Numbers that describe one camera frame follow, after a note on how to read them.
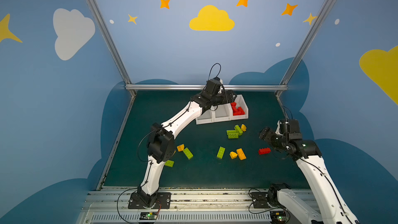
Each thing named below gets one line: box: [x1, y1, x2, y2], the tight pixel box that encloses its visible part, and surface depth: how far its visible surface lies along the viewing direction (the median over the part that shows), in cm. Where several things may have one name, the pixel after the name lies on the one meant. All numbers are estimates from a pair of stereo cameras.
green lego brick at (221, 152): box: [216, 146, 226, 160], surface depth 92 cm
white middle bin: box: [211, 102, 233, 123], surface depth 105 cm
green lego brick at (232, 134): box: [226, 129, 239, 139], surface depth 100 cm
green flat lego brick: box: [164, 159, 175, 168], surface depth 88 cm
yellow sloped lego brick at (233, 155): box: [229, 151, 238, 160], surface depth 90 cm
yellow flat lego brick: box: [236, 147, 247, 161], surface depth 91 cm
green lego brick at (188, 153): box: [182, 147, 194, 160], surface depth 91 cm
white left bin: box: [195, 108, 216, 125], surface depth 103 cm
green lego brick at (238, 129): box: [234, 124, 244, 136], surface depth 100 cm
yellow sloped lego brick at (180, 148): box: [176, 144, 185, 152], surface depth 92 cm
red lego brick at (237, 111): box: [230, 102, 246, 116], surface depth 109 cm
